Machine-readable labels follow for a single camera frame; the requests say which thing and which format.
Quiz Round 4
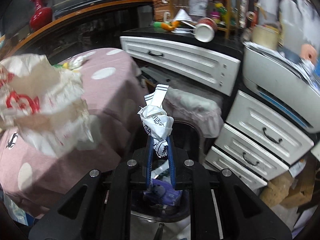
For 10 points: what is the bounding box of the wooden counter shelf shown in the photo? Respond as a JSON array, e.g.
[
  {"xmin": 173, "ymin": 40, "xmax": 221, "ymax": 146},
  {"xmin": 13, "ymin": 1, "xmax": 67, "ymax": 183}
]
[{"xmin": 1, "ymin": 0, "xmax": 153, "ymax": 59}]

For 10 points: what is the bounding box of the cardboard box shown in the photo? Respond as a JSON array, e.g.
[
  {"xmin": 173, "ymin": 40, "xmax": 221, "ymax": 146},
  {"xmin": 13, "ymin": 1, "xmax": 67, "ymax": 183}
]
[{"xmin": 280, "ymin": 155, "xmax": 317, "ymax": 209}]

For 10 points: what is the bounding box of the dark brown trash bin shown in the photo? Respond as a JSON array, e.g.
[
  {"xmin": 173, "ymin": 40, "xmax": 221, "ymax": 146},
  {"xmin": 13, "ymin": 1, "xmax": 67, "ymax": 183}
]
[{"xmin": 131, "ymin": 120, "xmax": 202, "ymax": 223}]

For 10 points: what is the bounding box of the white face mask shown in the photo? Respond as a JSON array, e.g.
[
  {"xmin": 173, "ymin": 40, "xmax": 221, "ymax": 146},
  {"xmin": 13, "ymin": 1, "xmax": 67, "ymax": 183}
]
[{"xmin": 174, "ymin": 9, "xmax": 193, "ymax": 22}]

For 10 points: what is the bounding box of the white printed paper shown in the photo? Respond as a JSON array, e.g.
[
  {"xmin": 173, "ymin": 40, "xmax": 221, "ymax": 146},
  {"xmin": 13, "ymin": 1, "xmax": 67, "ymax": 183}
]
[{"xmin": 138, "ymin": 84, "xmax": 174, "ymax": 158}]

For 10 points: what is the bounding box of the white tissue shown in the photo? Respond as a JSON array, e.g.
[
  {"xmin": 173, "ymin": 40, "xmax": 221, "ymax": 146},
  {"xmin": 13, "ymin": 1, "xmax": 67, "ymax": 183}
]
[{"xmin": 62, "ymin": 56, "xmax": 88, "ymax": 70}]

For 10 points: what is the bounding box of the white printer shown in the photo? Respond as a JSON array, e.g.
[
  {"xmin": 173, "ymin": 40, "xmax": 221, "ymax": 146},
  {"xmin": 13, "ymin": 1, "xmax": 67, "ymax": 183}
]
[{"xmin": 242, "ymin": 42, "xmax": 319, "ymax": 133}]

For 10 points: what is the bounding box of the gold round tin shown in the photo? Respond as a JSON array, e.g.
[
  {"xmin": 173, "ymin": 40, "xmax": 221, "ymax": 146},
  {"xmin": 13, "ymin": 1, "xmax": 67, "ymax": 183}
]
[{"xmin": 251, "ymin": 25, "xmax": 280, "ymax": 50}]

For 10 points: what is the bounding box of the brown coffee box stack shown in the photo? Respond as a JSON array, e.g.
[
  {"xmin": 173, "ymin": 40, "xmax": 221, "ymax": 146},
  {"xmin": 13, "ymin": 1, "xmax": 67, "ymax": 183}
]
[{"xmin": 152, "ymin": 0, "xmax": 190, "ymax": 22}]

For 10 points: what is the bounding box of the orange green peeler tool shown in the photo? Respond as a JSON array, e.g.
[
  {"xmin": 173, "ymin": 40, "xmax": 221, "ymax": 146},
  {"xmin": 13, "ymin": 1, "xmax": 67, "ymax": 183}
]
[{"xmin": 153, "ymin": 21, "xmax": 180, "ymax": 31}]

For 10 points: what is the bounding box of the purple plastic wrapper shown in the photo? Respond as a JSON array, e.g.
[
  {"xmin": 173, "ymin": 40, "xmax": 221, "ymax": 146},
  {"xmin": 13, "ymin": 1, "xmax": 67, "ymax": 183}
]
[{"xmin": 144, "ymin": 179, "xmax": 182, "ymax": 206}]

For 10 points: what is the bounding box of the white red printed paper bag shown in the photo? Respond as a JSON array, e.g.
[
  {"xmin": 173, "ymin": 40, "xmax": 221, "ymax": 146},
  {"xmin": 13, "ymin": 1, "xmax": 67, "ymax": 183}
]
[{"xmin": 1, "ymin": 54, "xmax": 93, "ymax": 157}]

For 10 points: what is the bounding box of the white fluffy stool cushion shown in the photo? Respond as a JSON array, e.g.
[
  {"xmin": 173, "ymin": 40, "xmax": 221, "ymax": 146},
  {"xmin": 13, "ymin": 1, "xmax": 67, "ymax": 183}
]
[{"xmin": 163, "ymin": 88, "xmax": 223, "ymax": 138}]

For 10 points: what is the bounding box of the red white paper cup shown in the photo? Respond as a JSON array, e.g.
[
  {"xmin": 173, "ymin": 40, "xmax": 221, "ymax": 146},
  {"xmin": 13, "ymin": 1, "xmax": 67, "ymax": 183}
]
[{"xmin": 194, "ymin": 17, "xmax": 217, "ymax": 43}]

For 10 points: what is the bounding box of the red ceramic vase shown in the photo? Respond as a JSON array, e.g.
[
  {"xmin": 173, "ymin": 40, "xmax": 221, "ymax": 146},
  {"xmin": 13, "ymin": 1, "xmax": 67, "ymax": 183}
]
[{"xmin": 29, "ymin": 0, "xmax": 53, "ymax": 31}]

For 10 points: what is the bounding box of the white drawer cabinet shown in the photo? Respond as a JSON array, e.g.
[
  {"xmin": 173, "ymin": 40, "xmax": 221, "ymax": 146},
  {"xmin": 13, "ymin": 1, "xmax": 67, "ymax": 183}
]
[{"xmin": 120, "ymin": 35, "xmax": 314, "ymax": 190}]

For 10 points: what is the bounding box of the large clear plastic jug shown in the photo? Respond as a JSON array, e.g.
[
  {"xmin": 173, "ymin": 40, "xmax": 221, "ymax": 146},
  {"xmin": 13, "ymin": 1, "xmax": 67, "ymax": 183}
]
[{"xmin": 279, "ymin": 0, "xmax": 304, "ymax": 54}]

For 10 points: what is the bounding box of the pink polka dot tablecloth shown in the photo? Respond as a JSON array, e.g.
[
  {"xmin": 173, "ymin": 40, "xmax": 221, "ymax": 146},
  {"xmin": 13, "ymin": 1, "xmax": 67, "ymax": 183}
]
[{"xmin": 1, "ymin": 48, "xmax": 146, "ymax": 218}]

